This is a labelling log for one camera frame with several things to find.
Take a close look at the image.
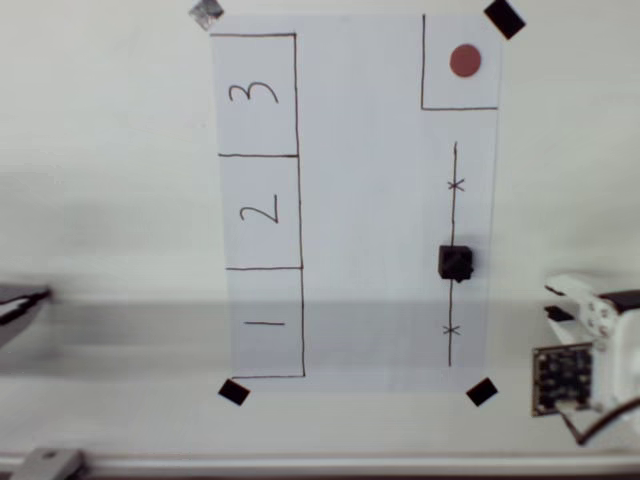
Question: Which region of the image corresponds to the black cube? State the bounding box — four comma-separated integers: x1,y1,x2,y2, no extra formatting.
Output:
437,244,475,285

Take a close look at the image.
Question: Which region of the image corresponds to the black tape piece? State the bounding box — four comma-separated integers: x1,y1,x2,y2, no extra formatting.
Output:
217,378,251,407
465,377,500,408
483,0,528,41

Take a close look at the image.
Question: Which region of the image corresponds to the white paper sheet with markings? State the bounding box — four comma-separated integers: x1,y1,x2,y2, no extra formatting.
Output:
208,13,504,396

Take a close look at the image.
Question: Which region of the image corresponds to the red round sticker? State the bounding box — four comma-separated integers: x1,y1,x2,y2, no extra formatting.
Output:
448,43,483,80

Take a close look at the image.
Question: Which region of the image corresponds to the grey tape piece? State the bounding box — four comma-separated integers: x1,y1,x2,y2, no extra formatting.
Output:
188,0,225,32

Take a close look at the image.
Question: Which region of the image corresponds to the dark grey flat object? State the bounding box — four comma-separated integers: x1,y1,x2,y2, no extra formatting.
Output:
0,282,54,351

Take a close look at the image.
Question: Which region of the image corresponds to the camera circuit board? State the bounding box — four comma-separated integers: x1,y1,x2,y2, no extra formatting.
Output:
531,343,597,417

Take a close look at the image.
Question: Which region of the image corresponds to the black camera cable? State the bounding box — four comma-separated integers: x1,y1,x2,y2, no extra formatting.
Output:
557,397,640,447

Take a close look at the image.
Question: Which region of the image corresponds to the grey metal bracket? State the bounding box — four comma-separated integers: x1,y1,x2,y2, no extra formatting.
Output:
17,448,87,480

